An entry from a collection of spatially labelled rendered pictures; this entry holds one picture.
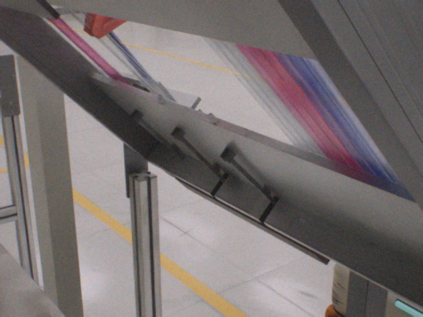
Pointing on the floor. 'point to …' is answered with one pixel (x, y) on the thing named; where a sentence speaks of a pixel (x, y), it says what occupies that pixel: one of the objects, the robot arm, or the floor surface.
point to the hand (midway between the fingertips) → (94, 28)
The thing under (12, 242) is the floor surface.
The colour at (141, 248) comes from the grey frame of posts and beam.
